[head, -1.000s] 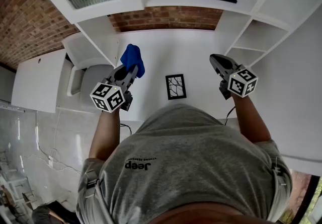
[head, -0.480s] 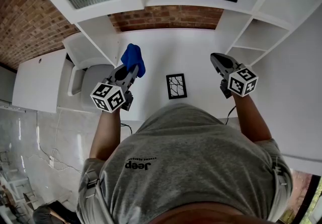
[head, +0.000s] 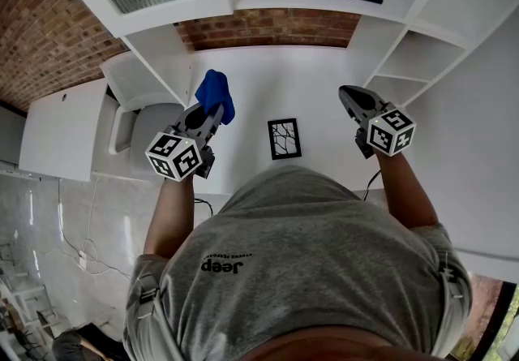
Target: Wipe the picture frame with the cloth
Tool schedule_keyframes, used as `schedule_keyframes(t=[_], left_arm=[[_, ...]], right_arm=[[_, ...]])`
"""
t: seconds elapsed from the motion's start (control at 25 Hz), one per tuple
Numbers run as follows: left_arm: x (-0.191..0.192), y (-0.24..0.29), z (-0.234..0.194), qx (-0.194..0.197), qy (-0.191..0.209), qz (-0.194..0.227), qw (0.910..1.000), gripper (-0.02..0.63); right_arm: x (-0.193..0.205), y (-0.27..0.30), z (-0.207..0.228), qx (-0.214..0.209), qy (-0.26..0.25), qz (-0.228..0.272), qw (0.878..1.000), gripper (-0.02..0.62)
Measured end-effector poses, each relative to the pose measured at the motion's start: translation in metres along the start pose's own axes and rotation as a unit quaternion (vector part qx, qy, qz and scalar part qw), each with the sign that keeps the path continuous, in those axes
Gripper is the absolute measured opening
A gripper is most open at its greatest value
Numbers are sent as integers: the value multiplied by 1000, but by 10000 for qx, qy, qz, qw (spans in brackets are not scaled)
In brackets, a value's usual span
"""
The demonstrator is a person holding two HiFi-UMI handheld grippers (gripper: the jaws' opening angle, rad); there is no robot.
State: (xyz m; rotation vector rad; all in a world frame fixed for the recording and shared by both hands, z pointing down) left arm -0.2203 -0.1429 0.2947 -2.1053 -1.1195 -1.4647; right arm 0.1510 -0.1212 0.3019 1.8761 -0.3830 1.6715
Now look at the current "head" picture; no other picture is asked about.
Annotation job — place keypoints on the black framed window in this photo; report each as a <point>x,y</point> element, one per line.
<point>490,319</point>

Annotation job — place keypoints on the small black picture frame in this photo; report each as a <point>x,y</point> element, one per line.
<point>298,138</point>

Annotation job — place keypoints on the blue cloth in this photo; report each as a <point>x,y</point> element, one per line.
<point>215,91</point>

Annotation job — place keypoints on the person's right forearm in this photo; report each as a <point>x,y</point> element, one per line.
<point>405,193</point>

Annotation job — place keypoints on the white power strip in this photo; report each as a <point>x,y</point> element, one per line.
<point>82,260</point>

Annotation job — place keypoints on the person's grey t-shirt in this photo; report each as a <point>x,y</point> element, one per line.
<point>304,262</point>

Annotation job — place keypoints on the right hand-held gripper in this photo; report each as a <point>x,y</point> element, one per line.
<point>391,132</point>

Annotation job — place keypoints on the white side desk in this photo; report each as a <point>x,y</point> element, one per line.
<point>61,128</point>

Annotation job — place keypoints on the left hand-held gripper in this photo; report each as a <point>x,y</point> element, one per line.
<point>174,156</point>

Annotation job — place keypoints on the grey and white office chair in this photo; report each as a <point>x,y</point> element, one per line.
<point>154,128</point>

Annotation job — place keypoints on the person's left forearm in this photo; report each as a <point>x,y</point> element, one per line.
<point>170,217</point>

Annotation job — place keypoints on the person's chin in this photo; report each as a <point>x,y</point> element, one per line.
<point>344,347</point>

